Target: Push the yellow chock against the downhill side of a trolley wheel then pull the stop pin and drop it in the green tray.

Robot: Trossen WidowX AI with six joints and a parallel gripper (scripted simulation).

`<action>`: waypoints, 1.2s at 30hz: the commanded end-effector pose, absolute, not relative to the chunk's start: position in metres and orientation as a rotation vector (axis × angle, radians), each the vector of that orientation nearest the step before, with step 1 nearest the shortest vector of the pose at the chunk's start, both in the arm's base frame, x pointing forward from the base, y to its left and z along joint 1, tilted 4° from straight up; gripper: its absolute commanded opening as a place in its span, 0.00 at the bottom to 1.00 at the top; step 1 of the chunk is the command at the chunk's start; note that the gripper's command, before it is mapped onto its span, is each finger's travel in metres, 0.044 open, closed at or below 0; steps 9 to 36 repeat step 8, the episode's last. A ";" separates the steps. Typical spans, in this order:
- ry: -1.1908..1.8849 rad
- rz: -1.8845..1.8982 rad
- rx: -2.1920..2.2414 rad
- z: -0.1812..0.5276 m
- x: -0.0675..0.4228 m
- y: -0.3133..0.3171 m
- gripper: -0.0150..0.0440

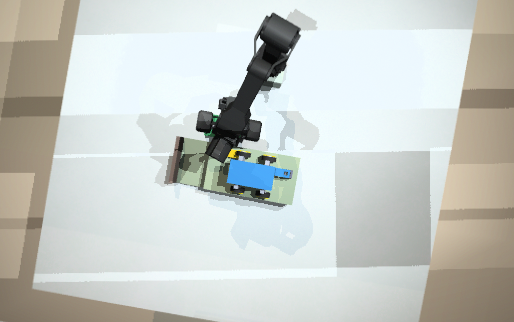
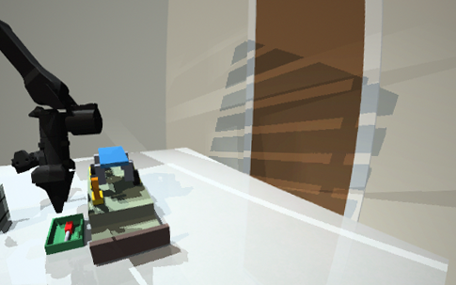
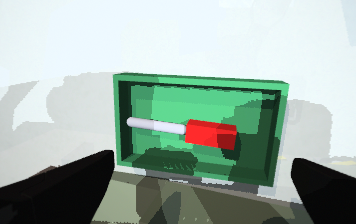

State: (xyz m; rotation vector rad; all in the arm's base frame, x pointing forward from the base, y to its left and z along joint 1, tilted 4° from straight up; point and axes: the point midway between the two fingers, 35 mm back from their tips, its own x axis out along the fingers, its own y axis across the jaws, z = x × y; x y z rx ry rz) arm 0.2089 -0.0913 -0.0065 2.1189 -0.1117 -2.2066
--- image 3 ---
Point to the red-headed stop pin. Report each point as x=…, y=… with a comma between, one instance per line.
x=197, y=132

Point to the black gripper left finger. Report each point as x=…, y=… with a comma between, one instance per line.
x=69, y=194

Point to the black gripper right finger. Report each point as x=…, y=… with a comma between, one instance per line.
x=329, y=196

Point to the green tray floor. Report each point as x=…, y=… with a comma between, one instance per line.
x=248, y=108

